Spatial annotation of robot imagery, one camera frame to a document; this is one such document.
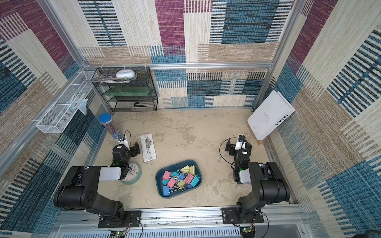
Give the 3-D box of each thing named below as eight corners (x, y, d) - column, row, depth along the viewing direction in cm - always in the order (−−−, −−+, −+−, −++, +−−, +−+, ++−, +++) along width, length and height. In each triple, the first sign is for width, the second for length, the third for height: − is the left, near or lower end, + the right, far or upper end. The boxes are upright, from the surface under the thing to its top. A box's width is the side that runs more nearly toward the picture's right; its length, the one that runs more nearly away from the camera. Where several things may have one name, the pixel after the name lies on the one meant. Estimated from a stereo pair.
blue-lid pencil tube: (113, 141, 104) (101, 125, 90) (105, 123, 114) (93, 106, 100) (122, 137, 106) (111, 120, 92) (113, 120, 116) (102, 102, 102)
